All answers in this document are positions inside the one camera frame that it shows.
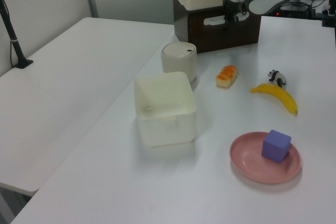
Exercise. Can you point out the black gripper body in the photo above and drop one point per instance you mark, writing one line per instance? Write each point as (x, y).
(231, 9)

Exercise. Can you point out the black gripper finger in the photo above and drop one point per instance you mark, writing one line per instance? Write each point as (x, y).
(228, 24)
(234, 20)

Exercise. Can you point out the dark wood drawer cabinet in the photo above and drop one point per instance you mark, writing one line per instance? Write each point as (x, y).
(181, 24)

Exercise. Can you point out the toy bread with orange glaze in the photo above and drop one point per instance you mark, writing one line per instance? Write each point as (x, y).
(226, 76)

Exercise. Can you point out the small beige lidded trash can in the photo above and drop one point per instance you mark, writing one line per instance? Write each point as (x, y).
(179, 58)

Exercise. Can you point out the black electronics unit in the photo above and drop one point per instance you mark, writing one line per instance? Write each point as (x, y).
(296, 9)

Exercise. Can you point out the small panda figurine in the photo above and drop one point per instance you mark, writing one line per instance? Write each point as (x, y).
(277, 77)

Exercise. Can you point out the yellow toy banana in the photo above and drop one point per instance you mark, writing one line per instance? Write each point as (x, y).
(278, 95)

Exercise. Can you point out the white square plastic bin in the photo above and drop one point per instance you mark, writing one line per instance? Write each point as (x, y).
(165, 111)

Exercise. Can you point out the purple cube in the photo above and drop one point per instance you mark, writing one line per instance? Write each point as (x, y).
(276, 148)

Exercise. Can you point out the pink plate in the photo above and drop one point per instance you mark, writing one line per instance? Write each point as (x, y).
(252, 161)

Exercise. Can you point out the black clamped pole stand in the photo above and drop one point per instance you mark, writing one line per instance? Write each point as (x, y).
(13, 40)

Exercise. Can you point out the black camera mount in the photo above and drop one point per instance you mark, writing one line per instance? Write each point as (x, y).
(330, 11)

